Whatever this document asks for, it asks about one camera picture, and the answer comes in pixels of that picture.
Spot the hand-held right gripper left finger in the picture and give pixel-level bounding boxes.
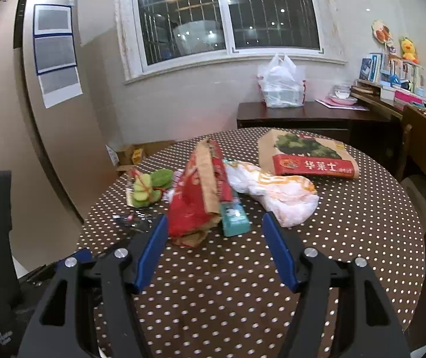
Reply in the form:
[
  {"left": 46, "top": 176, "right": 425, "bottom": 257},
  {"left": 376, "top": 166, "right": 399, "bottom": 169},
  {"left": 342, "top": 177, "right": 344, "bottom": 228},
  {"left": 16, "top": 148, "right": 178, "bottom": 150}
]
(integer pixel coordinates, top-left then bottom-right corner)
[{"left": 17, "top": 213, "right": 169, "bottom": 358}]

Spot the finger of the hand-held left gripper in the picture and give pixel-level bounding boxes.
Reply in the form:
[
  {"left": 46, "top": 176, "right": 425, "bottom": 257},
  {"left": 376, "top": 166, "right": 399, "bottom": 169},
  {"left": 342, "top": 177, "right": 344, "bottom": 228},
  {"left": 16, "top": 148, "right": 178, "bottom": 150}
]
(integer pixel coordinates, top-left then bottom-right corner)
[{"left": 57, "top": 248, "right": 93, "bottom": 269}]

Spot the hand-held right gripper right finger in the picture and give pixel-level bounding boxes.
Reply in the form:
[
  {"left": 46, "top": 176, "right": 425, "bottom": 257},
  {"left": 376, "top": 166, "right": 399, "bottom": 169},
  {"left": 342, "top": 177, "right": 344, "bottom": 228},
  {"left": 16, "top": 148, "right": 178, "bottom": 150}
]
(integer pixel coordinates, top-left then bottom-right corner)
[{"left": 262, "top": 211, "right": 412, "bottom": 358}]

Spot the white orange plastic bag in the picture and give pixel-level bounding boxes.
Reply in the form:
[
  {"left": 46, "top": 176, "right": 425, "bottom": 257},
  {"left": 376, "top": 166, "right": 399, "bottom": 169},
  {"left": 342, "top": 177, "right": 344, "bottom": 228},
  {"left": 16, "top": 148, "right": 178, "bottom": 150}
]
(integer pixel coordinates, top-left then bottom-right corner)
[{"left": 223, "top": 160, "right": 319, "bottom": 228}]

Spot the green snack packet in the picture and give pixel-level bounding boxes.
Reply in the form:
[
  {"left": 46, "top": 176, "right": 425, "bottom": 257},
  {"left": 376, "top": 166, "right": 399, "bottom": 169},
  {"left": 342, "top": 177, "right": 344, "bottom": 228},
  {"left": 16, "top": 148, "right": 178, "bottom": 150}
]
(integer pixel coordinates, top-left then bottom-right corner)
[{"left": 130, "top": 169, "right": 175, "bottom": 207}]

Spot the black crumpled wrapper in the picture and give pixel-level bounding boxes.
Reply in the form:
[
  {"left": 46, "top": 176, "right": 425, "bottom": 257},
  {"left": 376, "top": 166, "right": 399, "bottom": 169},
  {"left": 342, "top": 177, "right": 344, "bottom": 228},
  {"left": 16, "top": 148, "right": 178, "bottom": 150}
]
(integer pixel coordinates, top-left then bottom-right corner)
[{"left": 112, "top": 212, "right": 159, "bottom": 234}]

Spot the brown polka dot tablecloth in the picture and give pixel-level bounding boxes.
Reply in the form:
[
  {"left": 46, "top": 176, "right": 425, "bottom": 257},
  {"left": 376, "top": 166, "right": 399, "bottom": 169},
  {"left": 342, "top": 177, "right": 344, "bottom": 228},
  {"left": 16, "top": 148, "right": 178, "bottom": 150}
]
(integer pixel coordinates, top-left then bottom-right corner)
[{"left": 76, "top": 127, "right": 426, "bottom": 358}]

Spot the beige refrigerator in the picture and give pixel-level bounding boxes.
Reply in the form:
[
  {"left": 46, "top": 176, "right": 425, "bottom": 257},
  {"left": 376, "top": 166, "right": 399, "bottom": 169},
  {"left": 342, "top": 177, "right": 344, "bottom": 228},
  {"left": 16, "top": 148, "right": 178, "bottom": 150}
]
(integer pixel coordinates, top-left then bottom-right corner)
[{"left": 0, "top": 0, "right": 83, "bottom": 273}]

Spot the cardboard box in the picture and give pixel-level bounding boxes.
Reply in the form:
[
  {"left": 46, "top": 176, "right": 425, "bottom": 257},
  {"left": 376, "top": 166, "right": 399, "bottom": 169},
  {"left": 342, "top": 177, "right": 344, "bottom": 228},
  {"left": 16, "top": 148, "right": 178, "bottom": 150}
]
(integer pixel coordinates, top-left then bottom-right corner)
[{"left": 106, "top": 140, "right": 177, "bottom": 176}]

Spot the brown paper bag red label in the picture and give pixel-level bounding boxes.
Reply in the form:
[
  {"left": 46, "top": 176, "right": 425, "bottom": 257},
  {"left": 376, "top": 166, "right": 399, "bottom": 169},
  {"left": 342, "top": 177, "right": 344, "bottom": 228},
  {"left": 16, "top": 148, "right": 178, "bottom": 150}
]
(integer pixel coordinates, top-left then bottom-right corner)
[{"left": 257, "top": 128, "right": 360, "bottom": 180}]

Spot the dark wooden cabinet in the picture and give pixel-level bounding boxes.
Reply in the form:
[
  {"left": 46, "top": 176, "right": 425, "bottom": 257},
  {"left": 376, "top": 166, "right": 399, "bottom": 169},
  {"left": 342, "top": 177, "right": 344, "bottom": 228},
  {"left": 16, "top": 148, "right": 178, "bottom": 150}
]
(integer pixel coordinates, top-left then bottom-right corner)
[{"left": 236, "top": 101, "right": 391, "bottom": 146}]

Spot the pink paper sheet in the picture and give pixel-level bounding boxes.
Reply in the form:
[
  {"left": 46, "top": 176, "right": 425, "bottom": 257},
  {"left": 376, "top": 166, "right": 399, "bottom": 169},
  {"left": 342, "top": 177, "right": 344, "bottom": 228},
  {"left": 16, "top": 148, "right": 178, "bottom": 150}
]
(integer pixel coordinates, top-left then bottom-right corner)
[{"left": 314, "top": 99, "right": 370, "bottom": 112}]

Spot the pink plate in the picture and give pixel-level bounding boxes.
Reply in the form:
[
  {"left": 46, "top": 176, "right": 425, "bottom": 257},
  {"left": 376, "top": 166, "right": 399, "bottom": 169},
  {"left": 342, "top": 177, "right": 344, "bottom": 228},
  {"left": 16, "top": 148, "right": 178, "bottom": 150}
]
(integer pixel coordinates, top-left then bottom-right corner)
[{"left": 328, "top": 95, "right": 359, "bottom": 106}]

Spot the clear white plastic bag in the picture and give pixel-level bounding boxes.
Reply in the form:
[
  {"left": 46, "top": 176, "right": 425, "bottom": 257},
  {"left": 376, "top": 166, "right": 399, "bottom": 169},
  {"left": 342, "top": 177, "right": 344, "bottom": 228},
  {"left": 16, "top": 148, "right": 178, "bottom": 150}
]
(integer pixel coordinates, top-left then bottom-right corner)
[{"left": 257, "top": 53, "right": 308, "bottom": 108}]

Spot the wooden chair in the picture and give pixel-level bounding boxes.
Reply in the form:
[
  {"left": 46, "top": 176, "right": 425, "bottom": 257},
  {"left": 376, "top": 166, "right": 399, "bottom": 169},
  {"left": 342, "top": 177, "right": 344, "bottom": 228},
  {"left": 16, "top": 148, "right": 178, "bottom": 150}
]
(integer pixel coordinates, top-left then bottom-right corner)
[{"left": 396, "top": 104, "right": 426, "bottom": 245}]

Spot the row of books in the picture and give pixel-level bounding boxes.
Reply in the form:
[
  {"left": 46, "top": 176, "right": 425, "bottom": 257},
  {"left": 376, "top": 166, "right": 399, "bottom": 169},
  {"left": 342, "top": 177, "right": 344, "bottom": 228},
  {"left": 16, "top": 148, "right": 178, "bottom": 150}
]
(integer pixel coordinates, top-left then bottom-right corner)
[{"left": 358, "top": 53, "right": 426, "bottom": 98}]

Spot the white framed window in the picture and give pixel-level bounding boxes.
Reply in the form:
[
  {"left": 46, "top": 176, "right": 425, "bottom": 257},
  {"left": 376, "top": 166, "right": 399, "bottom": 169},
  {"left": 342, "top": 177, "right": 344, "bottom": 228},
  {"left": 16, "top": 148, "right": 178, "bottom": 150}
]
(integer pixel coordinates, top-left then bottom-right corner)
[{"left": 114, "top": 0, "right": 348, "bottom": 84}]

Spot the yellow duck plush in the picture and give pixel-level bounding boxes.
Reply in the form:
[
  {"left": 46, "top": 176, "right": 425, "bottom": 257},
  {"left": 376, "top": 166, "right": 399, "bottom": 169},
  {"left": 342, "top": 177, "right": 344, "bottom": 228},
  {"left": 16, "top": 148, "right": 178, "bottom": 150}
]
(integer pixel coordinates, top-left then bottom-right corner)
[{"left": 399, "top": 36, "right": 420, "bottom": 64}]

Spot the round decorative fan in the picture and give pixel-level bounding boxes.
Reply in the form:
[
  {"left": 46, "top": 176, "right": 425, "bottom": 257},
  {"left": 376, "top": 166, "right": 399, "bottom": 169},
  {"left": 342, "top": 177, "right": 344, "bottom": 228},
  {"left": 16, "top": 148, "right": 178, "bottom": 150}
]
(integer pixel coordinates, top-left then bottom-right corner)
[{"left": 371, "top": 20, "right": 394, "bottom": 43}]

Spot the grey wall sheet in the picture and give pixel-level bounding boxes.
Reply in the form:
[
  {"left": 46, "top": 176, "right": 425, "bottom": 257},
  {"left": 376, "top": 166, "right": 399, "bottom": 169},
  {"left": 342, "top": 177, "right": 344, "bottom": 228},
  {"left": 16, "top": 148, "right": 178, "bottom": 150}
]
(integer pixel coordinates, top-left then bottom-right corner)
[
  {"left": 33, "top": 4, "right": 72, "bottom": 37},
  {"left": 38, "top": 66, "right": 83, "bottom": 109},
  {"left": 34, "top": 33, "right": 77, "bottom": 75}
]

